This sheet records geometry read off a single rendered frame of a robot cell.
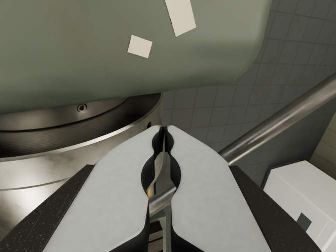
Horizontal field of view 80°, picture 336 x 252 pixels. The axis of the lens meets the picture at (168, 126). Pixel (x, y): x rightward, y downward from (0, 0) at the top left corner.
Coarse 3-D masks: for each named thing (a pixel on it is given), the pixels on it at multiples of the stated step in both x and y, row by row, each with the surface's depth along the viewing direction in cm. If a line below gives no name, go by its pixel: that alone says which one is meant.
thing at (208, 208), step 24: (168, 144) 11; (192, 144) 10; (192, 168) 8; (216, 168) 8; (192, 192) 7; (216, 192) 7; (240, 192) 7; (192, 216) 6; (216, 216) 6; (240, 216) 6; (192, 240) 6; (216, 240) 6; (240, 240) 6; (264, 240) 6
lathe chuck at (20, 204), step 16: (160, 160) 33; (0, 192) 19; (16, 192) 19; (32, 192) 20; (48, 192) 20; (0, 208) 20; (16, 208) 20; (32, 208) 20; (0, 224) 21; (16, 224) 21; (0, 240) 23
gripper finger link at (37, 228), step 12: (84, 168) 8; (72, 180) 8; (84, 180) 8; (60, 192) 7; (72, 192) 7; (48, 204) 7; (60, 204) 7; (36, 216) 6; (48, 216) 6; (60, 216) 6; (24, 228) 6; (36, 228) 6; (48, 228) 6; (12, 240) 6; (24, 240) 6; (36, 240) 6; (48, 240) 6
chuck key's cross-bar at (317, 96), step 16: (304, 96) 12; (320, 96) 12; (288, 112) 13; (304, 112) 12; (256, 128) 13; (272, 128) 13; (240, 144) 13; (256, 144) 13; (160, 192) 16; (160, 208) 15
